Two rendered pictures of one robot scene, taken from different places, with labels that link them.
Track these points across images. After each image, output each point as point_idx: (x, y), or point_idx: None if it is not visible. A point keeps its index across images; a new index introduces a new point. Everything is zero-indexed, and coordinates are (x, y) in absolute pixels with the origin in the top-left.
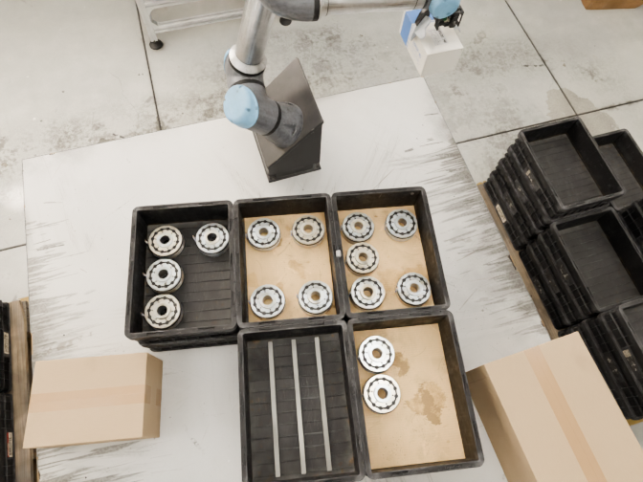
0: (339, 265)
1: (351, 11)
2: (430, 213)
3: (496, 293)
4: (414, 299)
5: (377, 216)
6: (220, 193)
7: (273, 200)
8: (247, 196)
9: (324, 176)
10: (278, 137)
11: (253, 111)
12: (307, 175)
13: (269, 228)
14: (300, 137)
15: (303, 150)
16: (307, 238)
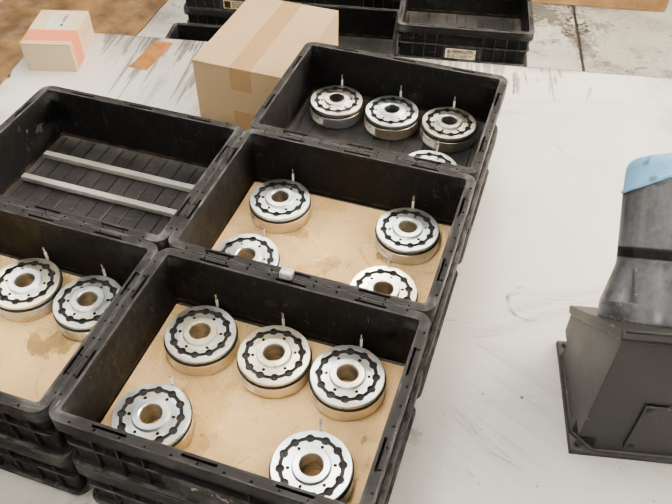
0: (264, 270)
1: None
2: (280, 492)
3: None
4: (128, 404)
5: (361, 442)
6: (551, 265)
7: (453, 223)
8: (532, 300)
9: (546, 453)
10: (611, 275)
11: (644, 172)
12: (558, 419)
13: (411, 235)
14: (606, 319)
15: (590, 358)
16: (363, 282)
